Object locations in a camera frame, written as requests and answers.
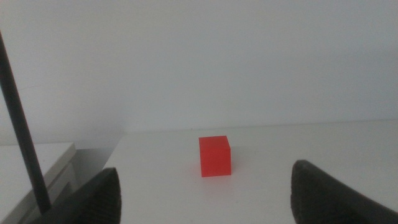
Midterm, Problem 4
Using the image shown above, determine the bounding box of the red cube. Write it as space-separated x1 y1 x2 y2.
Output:
198 135 232 178

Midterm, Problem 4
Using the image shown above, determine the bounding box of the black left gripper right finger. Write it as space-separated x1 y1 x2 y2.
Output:
290 159 398 224

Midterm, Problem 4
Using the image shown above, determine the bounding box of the white side cabinet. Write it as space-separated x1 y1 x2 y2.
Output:
0 142 77 224

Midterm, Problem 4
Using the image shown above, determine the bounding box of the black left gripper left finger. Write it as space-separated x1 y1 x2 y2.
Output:
29 167 122 224

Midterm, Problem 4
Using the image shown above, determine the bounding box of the black braided cable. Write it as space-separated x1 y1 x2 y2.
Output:
0 30 52 215

